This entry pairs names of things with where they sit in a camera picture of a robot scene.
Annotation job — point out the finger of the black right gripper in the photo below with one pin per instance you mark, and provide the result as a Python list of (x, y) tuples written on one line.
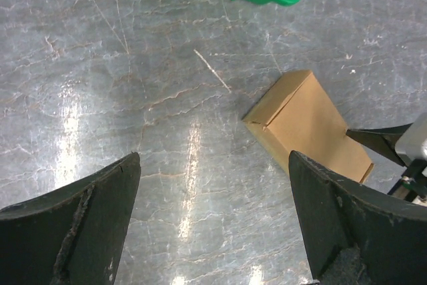
[(382, 141)]

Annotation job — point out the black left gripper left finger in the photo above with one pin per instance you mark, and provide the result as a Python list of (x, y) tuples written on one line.
[(74, 234)]

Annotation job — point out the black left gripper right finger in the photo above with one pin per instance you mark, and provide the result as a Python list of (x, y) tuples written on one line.
[(349, 228)]

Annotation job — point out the brown cardboard express box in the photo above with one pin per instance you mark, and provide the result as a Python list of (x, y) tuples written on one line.
[(297, 114)]

